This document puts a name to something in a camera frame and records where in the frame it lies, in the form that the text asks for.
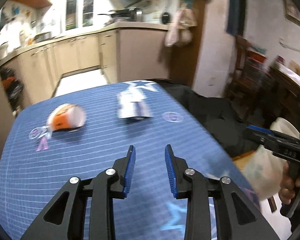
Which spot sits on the metal kettle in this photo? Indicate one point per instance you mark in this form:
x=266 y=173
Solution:
x=136 y=15

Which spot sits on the beige kitchen cabinets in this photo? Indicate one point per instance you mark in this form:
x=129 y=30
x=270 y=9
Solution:
x=124 y=51

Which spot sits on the black trash bags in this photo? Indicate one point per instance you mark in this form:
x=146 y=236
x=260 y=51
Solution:
x=12 y=86

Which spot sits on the blue grid table mat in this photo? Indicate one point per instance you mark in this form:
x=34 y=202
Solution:
x=37 y=162

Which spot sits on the kitchen window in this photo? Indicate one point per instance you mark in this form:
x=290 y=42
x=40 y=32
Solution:
x=78 y=14

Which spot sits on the hanging cloth bags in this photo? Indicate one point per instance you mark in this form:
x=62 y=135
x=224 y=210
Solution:
x=179 y=33

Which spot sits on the small black hanging pan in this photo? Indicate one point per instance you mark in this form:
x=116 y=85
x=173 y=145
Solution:
x=165 y=18

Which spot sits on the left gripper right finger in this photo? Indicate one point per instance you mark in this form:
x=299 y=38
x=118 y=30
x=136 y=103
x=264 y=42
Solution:
x=236 y=216

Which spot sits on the white plastic trash bag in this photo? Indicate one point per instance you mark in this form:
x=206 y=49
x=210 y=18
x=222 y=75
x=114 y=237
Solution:
x=264 y=170

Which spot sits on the black wok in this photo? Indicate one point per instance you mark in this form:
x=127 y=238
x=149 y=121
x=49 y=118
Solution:
x=117 y=13

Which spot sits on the black cloth on chair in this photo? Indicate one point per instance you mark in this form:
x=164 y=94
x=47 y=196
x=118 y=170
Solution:
x=216 y=115

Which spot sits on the right hand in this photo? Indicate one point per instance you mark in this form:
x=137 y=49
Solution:
x=287 y=186

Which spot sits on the crumpled white blue paper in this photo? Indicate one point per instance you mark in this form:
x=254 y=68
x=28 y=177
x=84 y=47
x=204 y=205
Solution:
x=132 y=105

